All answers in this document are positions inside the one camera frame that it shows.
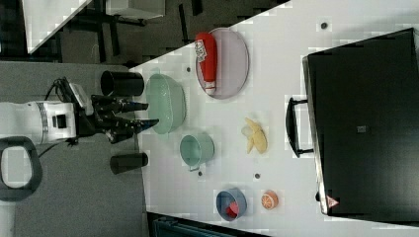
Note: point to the grey oval plate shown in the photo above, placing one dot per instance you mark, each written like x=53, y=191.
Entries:
x=232, y=63

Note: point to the black cylinder cup lower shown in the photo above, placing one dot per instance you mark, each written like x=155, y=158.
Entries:
x=127, y=162

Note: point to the green mug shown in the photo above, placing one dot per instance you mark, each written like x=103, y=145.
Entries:
x=196, y=149

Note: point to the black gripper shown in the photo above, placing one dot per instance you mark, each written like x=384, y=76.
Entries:
x=105, y=120

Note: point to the red toy strawberry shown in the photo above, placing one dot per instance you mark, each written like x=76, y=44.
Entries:
x=232, y=210

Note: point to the black toaster oven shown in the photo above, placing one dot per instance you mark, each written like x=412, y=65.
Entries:
x=362, y=100

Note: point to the blue bowl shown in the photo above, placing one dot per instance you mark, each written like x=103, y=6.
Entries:
x=225, y=197

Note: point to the peeled toy banana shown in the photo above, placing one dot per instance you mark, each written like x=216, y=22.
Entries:
x=255, y=136

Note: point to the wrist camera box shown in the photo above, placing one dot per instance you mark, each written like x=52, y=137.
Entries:
x=82, y=98

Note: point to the orange slice toy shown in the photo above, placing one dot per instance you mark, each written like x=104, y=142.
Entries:
x=269, y=200

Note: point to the green perforated colander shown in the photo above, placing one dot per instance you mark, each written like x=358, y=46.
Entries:
x=166, y=101

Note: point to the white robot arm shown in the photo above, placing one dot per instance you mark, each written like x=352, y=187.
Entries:
x=52, y=122

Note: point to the red ketchup bottle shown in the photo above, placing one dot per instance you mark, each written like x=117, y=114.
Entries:
x=206, y=51

